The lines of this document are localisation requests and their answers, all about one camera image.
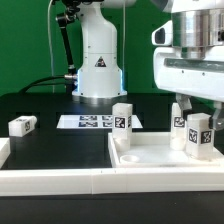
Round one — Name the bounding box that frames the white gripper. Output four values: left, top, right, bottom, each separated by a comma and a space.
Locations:
151, 20, 224, 131

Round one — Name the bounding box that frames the white square tabletop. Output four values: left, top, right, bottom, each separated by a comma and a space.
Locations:
108, 132, 224, 168

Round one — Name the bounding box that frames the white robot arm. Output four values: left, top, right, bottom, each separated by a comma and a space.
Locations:
54, 0, 224, 131

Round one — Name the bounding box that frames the white U-shaped obstacle fence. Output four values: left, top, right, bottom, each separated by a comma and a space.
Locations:
0, 138, 224, 196

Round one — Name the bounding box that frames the white marker base plate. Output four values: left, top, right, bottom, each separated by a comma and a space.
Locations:
56, 114, 144, 130

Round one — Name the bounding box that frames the black cable bundle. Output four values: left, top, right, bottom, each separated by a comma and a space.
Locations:
18, 75, 79, 94

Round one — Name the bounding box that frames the white thin cable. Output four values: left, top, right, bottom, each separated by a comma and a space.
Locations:
47, 0, 56, 94

